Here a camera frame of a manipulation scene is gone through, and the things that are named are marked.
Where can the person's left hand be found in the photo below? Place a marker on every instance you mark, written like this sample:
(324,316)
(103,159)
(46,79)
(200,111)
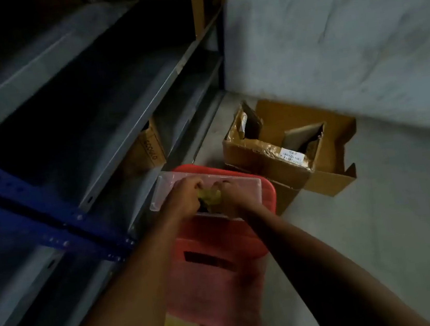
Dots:
(182,202)

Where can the person's right hand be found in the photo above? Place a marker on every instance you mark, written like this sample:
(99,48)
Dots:
(235,197)

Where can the person's right fingers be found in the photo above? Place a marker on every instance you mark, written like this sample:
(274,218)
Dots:
(221,188)

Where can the person's left fingers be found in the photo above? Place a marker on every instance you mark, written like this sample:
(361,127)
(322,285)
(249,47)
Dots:
(197,182)

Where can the yellow-green small item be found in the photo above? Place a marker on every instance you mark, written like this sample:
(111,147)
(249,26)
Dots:
(209,196)

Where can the person's left forearm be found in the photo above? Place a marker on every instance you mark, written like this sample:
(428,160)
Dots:
(137,295)

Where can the person's right forearm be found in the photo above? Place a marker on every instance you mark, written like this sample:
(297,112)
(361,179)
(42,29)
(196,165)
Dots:
(330,272)

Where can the clear plastic container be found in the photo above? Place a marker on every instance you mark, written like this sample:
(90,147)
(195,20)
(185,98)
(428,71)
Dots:
(210,187)

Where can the small printed cardboard box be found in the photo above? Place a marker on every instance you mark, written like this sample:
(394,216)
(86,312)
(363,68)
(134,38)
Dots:
(147,149)

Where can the open cardboard box with label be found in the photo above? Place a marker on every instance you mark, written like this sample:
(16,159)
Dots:
(272,150)

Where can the red plastic stool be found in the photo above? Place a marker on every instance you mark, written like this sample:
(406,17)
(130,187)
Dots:
(219,262)

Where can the large open cardboard box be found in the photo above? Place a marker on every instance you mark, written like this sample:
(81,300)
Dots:
(315,148)

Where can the grey and blue metal shelf rack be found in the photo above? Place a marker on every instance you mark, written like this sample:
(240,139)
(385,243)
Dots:
(80,146)

